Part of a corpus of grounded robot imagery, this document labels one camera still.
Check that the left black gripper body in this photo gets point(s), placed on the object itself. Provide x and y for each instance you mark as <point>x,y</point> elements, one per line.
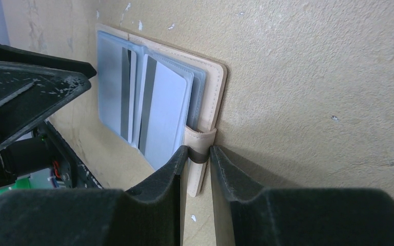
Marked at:
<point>46,149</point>

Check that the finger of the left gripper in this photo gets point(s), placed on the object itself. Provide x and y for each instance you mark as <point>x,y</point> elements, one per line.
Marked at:
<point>29,94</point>
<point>10,54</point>

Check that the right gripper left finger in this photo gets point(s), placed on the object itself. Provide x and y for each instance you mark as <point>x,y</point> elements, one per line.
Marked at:
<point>149,213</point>

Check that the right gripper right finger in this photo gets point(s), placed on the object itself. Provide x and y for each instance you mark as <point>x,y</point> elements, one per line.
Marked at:
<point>249,213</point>

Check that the credit card with black stripe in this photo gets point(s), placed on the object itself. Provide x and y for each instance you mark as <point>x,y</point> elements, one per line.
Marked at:
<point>166,96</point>

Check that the beige card holder wallet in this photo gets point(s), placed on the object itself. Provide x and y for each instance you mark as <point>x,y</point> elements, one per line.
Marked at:
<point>206,93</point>

